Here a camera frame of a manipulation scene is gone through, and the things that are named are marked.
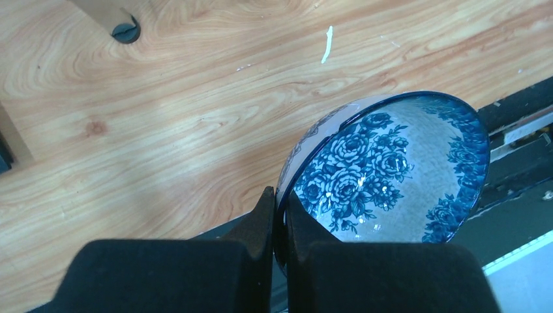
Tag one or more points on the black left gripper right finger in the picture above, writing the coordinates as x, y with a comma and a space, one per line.
325, 274

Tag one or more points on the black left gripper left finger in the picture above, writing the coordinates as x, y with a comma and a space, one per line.
231, 273

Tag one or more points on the blue floral bowl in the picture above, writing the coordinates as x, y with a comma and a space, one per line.
403, 168

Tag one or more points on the steel two-tier dish rack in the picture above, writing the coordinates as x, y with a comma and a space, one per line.
120, 24

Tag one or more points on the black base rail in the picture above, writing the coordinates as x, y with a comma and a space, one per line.
509, 221

